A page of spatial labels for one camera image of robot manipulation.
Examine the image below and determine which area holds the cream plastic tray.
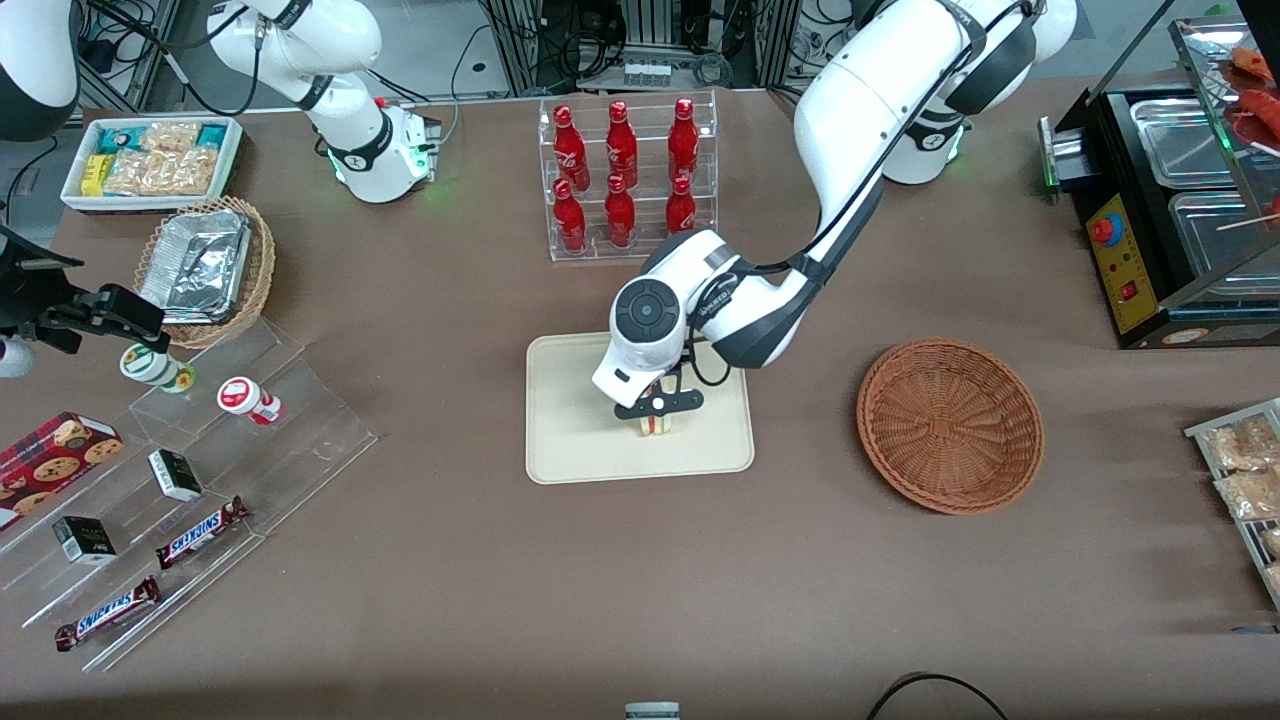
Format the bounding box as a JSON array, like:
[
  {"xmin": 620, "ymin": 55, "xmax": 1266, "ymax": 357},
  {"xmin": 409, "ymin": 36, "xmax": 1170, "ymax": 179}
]
[{"xmin": 525, "ymin": 323, "xmax": 756, "ymax": 486}]

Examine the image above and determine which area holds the light wicker basket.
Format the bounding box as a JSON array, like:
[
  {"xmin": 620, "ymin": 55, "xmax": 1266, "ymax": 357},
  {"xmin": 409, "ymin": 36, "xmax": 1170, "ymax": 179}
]
[{"xmin": 133, "ymin": 195, "xmax": 277, "ymax": 351}]

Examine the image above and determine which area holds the brown round wicker basket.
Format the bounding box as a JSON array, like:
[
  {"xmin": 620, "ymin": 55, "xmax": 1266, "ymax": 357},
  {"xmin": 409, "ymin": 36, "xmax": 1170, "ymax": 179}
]
[{"xmin": 856, "ymin": 337, "xmax": 1045, "ymax": 516}]

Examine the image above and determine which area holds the tray of packaged snacks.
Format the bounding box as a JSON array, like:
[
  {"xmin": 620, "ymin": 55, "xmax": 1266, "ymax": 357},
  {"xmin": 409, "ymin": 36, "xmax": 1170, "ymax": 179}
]
[{"xmin": 1184, "ymin": 398, "xmax": 1280, "ymax": 611}]

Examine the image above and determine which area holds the green white yogurt cup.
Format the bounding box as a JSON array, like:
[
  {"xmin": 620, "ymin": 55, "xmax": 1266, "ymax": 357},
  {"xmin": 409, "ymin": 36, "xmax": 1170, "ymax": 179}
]
[{"xmin": 119, "ymin": 342, "xmax": 197, "ymax": 395}]

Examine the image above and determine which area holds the silver foil container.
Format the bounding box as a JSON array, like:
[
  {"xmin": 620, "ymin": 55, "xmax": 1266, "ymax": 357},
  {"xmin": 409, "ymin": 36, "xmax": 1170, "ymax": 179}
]
[{"xmin": 138, "ymin": 208, "xmax": 252, "ymax": 324}]

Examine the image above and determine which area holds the red cookie box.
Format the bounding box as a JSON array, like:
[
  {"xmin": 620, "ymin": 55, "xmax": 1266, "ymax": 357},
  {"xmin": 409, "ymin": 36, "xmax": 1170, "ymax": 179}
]
[{"xmin": 0, "ymin": 411, "xmax": 126, "ymax": 532}]

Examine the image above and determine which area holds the white snack box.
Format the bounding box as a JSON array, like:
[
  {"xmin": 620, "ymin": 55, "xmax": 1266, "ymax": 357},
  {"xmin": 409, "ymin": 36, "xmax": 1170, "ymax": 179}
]
[{"xmin": 60, "ymin": 115, "xmax": 244, "ymax": 216}]

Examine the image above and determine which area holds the clear bag of crackers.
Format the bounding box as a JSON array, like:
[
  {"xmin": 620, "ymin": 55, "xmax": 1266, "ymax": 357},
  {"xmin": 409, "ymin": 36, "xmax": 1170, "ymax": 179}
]
[{"xmin": 103, "ymin": 122, "xmax": 221, "ymax": 198}]

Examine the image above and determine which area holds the red white yogurt cup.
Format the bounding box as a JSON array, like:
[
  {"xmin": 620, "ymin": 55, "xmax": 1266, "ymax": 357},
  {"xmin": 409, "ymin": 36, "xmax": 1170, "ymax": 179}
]
[{"xmin": 216, "ymin": 376, "xmax": 283, "ymax": 427}]

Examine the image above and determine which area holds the red cola bottle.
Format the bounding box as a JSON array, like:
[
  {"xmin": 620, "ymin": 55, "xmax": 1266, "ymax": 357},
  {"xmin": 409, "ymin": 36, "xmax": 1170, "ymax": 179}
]
[
  {"xmin": 553, "ymin": 104, "xmax": 591, "ymax": 193},
  {"xmin": 553, "ymin": 178, "xmax": 588, "ymax": 253},
  {"xmin": 604, "ymin": 174, "xmax": 636, "ymax": 249},
  {"xmin": 668, "ymin": 97, "xmax": 700, "ymax": 186},
  {"xmin": 665, "ymin": 175, "xmax": 697, "ymax": 237},
  {"xmin": 605, "ymin": 100, "xmax": 639, "ymax": 189}
]

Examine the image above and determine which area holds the small black box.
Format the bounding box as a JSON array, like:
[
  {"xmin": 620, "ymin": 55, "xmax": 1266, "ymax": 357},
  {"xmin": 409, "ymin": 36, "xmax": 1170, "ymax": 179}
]
[
  {"xmin": 52, "ymin": 516, "xmax": 118, "ymax": 566},
  {"xmin": 147, "ymin": 449, "xmax": 205, "ymax": 503}
]

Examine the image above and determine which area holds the clear acrylic bottle rack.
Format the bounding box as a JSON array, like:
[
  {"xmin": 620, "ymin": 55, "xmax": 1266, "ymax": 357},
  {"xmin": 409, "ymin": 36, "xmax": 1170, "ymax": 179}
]
[{"xmin": 538, "ymin": 88, "xmax": 719, "ymax": 263}]

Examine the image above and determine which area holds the clear acrylic step display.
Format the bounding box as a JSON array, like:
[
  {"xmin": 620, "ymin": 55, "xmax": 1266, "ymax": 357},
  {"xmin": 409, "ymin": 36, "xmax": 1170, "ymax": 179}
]
[{"xmin": 0, "ymin": 318, "xmax": 379, "ymax": 673}]

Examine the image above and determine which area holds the Snickers chocolate bar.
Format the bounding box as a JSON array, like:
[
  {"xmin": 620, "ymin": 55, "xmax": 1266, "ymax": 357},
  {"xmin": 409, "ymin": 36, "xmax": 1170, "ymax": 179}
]
[
  {"xmin": 155, "ymin": 496, "xmax": 251, "ymax": 571},
  {"xmin": 54, "ymin": 575, "xmax": 162, "ymax": 653}
]

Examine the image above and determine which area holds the black yellow food warmer appliance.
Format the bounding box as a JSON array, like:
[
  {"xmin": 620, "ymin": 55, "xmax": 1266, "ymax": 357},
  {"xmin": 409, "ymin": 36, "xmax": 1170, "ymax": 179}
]
[{"xmin": 1038, "ymin": 15, "xmax": 1280, "ymax": 351}]

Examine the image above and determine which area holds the steel warmer pan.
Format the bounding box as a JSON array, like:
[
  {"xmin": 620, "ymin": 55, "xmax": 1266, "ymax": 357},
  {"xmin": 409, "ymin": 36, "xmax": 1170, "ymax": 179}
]
[
  {"xmin": 1167, "ymin": 190, "xmax": 1280, "ymax": 284},
  {"xmin": 1129, "ymin": 96, "xmax": 1243, "ymax": 190}
]

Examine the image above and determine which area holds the glass display cover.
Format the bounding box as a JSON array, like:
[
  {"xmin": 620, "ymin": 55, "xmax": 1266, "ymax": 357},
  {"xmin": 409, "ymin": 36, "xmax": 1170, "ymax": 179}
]
[{"xmin": 1108, "ymin": 0, "xmax": 1280, "ymax": 311}]

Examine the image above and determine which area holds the red sausage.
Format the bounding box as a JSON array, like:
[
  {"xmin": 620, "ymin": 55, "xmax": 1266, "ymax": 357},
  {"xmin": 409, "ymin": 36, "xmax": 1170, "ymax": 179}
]
[
  {"xmin": 1225, "ymin": 88, "xmax": 1280, "ymax": 151},
  {"xmin": 1228, "ymin": 45, "xmax": 1277, "ymax": 87}
]

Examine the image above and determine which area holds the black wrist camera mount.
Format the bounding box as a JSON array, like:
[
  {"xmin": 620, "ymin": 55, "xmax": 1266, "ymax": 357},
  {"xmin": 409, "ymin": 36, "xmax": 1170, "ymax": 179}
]
[{"xmin": 0, "ymin": 225, "xmax": 87, "ymax": 301}]

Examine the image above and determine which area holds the aluminium frame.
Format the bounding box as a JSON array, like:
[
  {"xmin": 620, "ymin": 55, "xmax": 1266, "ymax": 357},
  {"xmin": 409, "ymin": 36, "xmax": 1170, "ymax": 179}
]
[{"xmin": 480, "ymin": 0, "xmax": 801, "ymax": 96}]

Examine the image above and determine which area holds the black floor cable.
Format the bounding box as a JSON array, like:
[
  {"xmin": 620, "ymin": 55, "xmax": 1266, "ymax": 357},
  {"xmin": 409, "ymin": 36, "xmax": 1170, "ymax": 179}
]
[{"xmin": 865, "ymin": 672, "xmax": 1011, "ymax": 720}]

